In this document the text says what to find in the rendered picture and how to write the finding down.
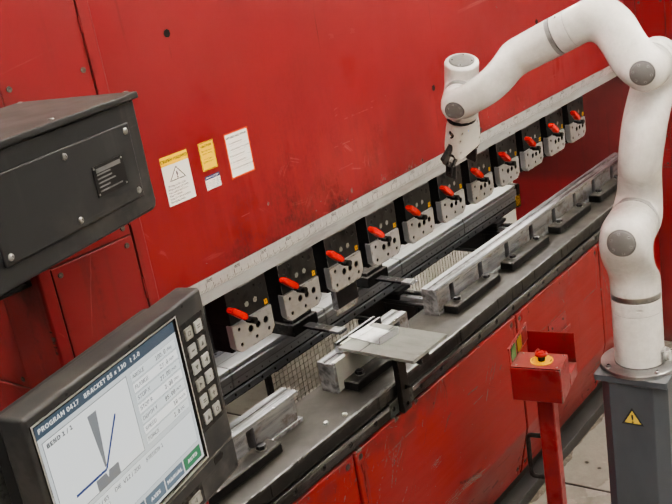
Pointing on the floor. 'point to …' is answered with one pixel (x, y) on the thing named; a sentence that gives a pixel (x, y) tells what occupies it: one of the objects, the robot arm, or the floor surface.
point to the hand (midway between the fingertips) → (461, 165)
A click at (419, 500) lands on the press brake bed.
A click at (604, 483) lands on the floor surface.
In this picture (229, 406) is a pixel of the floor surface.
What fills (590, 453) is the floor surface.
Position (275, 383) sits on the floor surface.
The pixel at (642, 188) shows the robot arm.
